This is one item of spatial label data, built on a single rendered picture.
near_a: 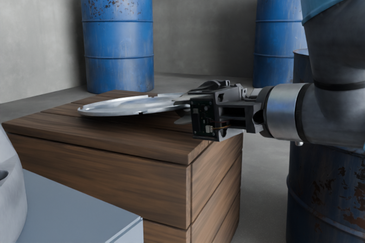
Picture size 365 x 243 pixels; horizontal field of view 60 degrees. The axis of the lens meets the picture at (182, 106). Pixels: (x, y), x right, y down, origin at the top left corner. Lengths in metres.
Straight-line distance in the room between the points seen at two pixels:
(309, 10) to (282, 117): 0.13
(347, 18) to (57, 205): 0.27
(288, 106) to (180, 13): 3.39
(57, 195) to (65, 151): 0.43
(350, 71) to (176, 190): 0.30
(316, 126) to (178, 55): 3.42
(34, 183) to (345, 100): 0.29
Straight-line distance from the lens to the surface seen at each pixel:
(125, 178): 0.55
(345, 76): 0.35
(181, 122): 0.53
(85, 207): 0.16
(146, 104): 0.63
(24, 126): 0.67
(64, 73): 2.99
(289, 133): 0.41
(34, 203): 0.18
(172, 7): 3.79
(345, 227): 0.71
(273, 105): 0.41
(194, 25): 3.67
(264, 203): 1.06
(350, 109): 0.37
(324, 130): 0.39
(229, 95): 0.46
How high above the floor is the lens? 0.53
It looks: 14 degrees down
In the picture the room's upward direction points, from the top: straight up
